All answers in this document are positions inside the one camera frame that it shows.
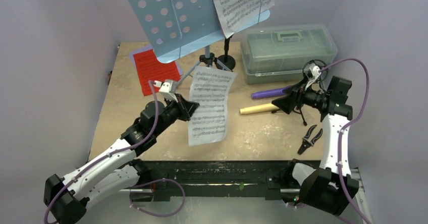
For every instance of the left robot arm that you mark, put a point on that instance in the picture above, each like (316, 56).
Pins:
(69, 197)

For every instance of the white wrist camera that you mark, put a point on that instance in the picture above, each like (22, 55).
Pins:
(312, 73)
(167, 89)

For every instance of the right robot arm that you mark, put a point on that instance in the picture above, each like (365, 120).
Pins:
(330, 186)

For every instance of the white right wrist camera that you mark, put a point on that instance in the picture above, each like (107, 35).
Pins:
(312, 73)

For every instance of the black pliers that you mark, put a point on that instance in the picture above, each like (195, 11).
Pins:
(308, 141)

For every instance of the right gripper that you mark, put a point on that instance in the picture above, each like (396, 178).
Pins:
(296, 96)

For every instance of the translucent green storage box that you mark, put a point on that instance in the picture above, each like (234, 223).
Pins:
(278, 54)

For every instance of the black tripod microphone stand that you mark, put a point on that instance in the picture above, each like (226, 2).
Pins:
(322, 64)

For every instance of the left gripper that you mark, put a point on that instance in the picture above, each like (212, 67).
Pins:
(185, 108)

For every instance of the red folder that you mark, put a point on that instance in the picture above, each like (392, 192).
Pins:
(152, 73)

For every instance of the purple microphone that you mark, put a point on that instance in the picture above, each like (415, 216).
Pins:
(269, 93)

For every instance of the purple sheet music page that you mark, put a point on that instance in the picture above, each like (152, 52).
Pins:
(158, 64)

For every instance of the black mounting rail base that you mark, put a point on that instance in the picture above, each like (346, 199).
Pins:
(268, 179)

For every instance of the light blue music stand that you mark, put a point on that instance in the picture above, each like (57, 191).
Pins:
(176, 28)

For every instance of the white sheet music page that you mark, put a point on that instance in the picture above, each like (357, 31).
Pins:
(210, 89)

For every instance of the cream recorder flute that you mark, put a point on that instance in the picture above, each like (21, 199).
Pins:
(258, 109)

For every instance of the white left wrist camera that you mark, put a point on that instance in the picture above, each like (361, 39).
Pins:
(167, 89)

